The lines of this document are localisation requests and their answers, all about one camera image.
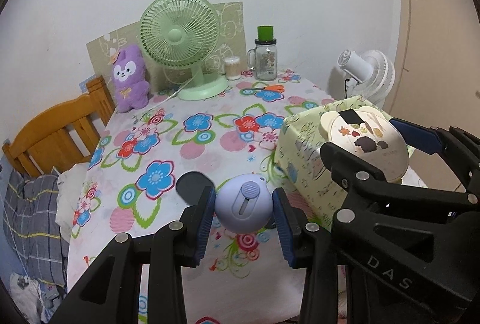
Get yellow cartoon storage box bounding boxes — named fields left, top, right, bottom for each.
left=275, top=96, right=414, bottom=230

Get wooden bed headboard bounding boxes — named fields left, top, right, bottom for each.
left=1, top=76, right=115, bottom=177

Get orange scissors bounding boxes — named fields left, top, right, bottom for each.
left=263, top=84, right=285, bottom=93

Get white crumpled cloth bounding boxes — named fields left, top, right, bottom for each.
left=55, top=163, right=89, bottom=243

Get cartoon cardboard backboard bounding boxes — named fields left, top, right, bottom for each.
left=86, top=0, right=247, bottom=93

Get glass jar green lid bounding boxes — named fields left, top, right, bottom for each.
left=247, top=26, right=278, bottom=81

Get beige door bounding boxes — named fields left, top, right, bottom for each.
left=381, top=0, right=480, bottom=193

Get white standing fan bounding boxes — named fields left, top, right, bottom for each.
left=337, top=49, right=395, bottom=108

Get plaid grey pillow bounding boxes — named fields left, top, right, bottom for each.
left=1, top=170, right=68, bottom=288

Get lilac round tape measure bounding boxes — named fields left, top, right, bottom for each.
left=215, top=174, right=273, bottom=235

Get cotton swab container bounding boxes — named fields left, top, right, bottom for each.
left=224, top=56, right=241, bottom=81

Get black round case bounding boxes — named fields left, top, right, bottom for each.
left=175, top=171, right=214, bottom=205

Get purple plush bunny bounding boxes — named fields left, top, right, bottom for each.
left=112, top=45, right=150, bottom=114

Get green desk fan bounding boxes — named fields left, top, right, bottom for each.
left=138, top=0, right=228, bottom=101

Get floral tablecloth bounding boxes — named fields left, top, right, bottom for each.
left=67, top=70, right=336, bottom=323

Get round cream compact mirror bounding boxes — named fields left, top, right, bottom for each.
left=319, top=106, right=409, bottom=183

